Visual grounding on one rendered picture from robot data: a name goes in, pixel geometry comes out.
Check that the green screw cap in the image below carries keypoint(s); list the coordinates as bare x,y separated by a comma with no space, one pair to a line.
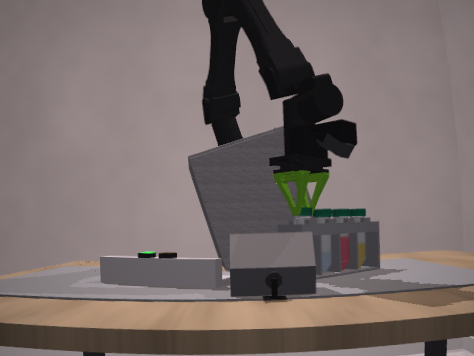
305,212
357,212
322,213
340,212

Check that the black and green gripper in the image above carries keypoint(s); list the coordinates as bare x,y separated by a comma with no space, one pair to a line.
302,169

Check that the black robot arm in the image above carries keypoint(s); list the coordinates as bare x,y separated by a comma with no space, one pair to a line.
317,97

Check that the grey flat mat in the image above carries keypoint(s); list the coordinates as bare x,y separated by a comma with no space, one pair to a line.
83,283

